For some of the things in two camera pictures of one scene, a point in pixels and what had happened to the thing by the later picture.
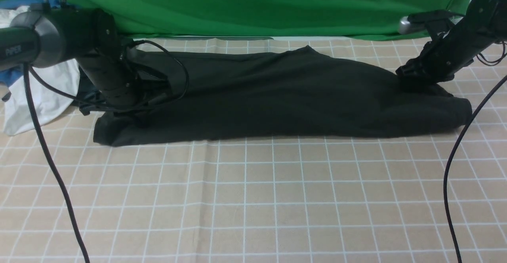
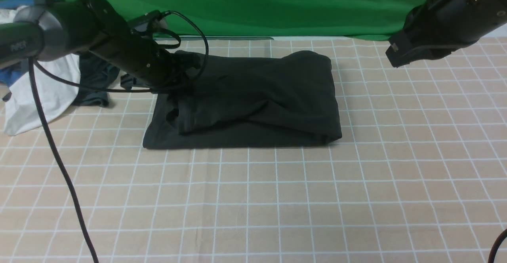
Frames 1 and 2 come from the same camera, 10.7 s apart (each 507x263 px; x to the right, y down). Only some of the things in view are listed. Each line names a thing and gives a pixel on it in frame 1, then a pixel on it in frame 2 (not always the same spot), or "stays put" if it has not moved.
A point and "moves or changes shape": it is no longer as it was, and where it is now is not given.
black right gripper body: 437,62 -> 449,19
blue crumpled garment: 9,75 stays put
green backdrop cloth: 358,8 stays put
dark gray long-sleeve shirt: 191,95 moves or changes shape
